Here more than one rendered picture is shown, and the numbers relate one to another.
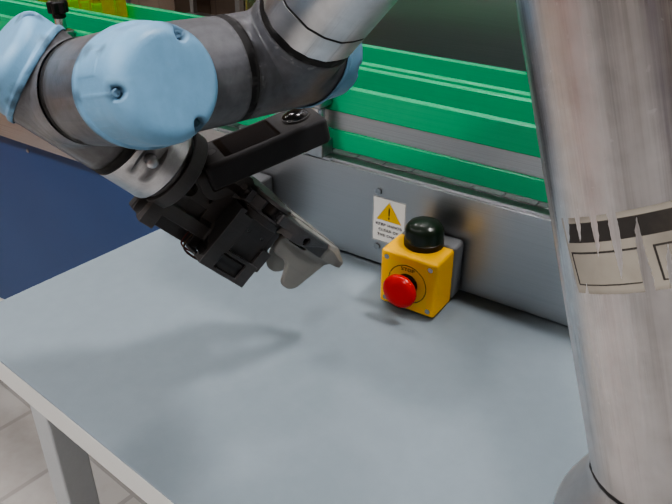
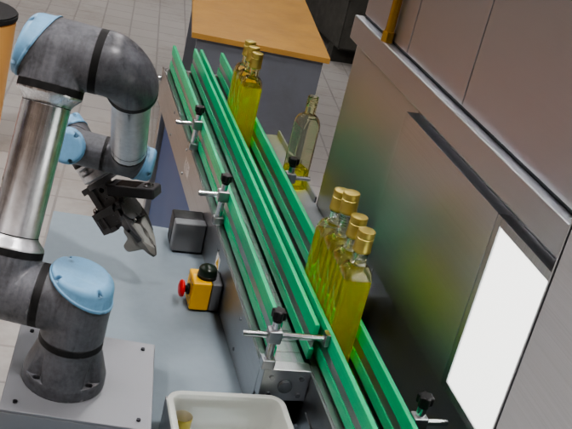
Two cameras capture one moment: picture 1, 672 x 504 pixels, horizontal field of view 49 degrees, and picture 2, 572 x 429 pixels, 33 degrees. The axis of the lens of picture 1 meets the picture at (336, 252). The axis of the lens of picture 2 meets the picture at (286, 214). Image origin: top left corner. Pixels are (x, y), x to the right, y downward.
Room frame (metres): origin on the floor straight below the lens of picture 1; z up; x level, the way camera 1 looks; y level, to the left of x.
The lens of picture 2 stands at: (-0.74, -1.41, 1.89)
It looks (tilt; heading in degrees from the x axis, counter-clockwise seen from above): 24 degrees down; 38
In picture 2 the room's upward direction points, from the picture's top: 14 degrees clockwise
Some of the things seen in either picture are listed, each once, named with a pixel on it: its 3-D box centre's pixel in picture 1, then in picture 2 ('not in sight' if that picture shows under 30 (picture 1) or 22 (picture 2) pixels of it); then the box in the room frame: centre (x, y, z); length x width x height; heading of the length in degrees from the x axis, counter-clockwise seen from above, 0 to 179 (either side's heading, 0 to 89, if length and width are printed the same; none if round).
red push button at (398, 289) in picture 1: (403, 287); (185, 288); (0.68, -0.07, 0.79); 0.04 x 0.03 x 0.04; 56
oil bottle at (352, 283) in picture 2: not in sight; (345, 309); (0.66, -0.51, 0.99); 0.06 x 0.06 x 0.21; 55
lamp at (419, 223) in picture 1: (424, 231); (208, 271); (0.71, -0.10, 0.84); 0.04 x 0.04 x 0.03
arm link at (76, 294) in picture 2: not in sight; (74, 300); (0.23, -0.24, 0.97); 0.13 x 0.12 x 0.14; 132
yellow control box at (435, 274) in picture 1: (420, 272); (203, 290); (0.71, -0.10, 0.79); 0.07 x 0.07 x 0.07; 56
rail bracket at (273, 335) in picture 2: not in sight; (285, 339); (0.53, -0.49, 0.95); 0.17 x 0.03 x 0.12; 146
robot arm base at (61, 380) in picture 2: not in sight; (67, 355); (0.23, -0.24, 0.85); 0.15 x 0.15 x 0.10
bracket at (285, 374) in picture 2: not in sight; (283, 381); (0.54, -0.50, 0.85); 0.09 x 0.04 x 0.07; 146
